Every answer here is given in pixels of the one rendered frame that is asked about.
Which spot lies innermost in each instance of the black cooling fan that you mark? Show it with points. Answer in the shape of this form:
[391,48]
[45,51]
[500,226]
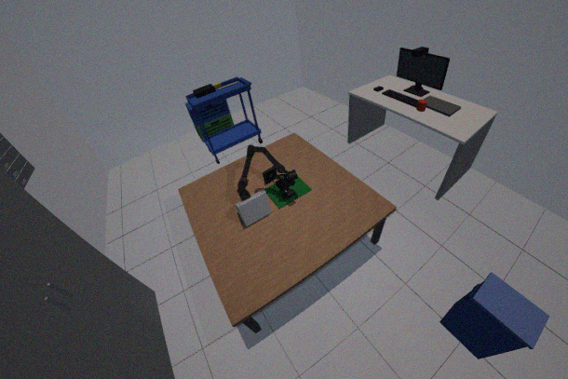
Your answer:
[270,174]

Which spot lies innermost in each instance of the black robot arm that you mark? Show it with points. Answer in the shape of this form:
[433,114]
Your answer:
[242,183]

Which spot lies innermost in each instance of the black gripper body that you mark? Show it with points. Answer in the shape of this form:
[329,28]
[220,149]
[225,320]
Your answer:
[285,186]

